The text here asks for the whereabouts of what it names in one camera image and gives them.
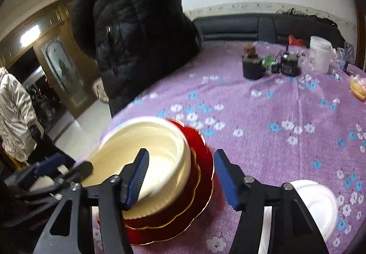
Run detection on red plastic bag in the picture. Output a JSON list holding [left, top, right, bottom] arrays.
[[288, 35, 307, 48]]

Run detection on bagged bread snack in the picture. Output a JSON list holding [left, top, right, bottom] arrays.
[[350, 75, 366, 102]]

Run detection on purple floral tablecloth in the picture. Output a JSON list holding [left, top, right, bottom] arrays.
[[107, 42, 365, 253]]

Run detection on black motor device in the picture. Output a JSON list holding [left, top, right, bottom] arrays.
[[280, 51, 300, 77]]

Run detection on large red gold-rimmed plate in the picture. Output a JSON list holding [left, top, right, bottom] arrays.
[[125, 118, 215, 246]]

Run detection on patterned cushion stool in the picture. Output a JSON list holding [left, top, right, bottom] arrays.
[[92, 78, 109, 103]]

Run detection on white plastic jar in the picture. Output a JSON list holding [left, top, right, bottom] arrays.
[[309, 36, 334, 74]]

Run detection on green wrapped item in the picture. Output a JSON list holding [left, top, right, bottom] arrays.
[[261, 55, 277, 73]]

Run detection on small white foam bowl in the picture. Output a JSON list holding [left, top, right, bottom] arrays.
[[254, 180, 336, 253]]

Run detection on cream plastic bowl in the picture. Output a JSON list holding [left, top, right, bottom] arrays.
[[82, 116, 191, 220]]

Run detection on person in white jacket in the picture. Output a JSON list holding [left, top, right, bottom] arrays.
[[1, 67, 44, 163]]

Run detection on person in black jacket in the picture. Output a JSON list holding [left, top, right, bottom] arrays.
[[71, 0, 201, 115]]

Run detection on wooden glass door cabinet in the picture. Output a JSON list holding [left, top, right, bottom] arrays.
[[1, 0, 99, 118]]

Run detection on black cylinder with wooden knob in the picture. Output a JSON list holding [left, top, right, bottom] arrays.
[[241, 43, 264, 81]]

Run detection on black leather sofa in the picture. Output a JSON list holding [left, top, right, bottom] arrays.
[[193, 13, 346, 48]]

